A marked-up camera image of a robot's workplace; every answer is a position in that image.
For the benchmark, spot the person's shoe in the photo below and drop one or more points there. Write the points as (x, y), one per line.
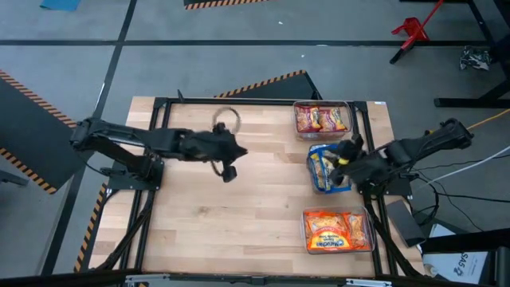
(474, 57)

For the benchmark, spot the red metal stand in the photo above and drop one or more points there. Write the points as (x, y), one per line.
(412, 30)

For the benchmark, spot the black desk leg frame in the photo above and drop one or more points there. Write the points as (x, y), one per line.
(470, 102)

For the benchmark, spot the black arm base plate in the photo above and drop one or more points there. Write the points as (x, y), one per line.
(402, 187)
(119, 184)

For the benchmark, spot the white paper sheet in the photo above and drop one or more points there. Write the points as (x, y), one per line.
(442, 231)

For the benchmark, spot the blue floor mat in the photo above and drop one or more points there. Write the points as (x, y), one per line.
(60, 4)

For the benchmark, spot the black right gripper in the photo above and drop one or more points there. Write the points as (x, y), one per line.
(360, 165)

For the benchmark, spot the white printed box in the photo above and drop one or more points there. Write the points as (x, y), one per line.
(450, 267)

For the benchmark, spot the gray plastic bin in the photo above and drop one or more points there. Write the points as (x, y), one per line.
(347, 190)

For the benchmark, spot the black hazard-striped floor mat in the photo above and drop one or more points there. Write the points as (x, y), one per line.
(223, 2)
(287, 89)
(40, 131)

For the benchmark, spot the black aluminium table frame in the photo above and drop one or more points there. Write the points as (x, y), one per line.
(259, 101)

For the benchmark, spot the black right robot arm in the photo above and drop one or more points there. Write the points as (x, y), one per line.
(422, 143)

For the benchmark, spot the gray metal foot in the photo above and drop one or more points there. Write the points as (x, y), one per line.
(12, 177)

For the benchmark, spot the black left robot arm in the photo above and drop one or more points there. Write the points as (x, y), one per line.
(131, 137)

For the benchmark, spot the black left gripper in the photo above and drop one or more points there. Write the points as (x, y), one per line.
(209, 145)

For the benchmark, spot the clear plastic bin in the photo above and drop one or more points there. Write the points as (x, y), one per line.
(322, 136)
(338, 207)

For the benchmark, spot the black metal beam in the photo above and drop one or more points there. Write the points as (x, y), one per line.
(470, 241)

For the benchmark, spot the silver metal bracket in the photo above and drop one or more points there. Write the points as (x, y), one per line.
(368, 282)
(147, 279)

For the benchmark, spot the black power supply box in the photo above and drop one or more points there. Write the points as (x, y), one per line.
(404, 223)

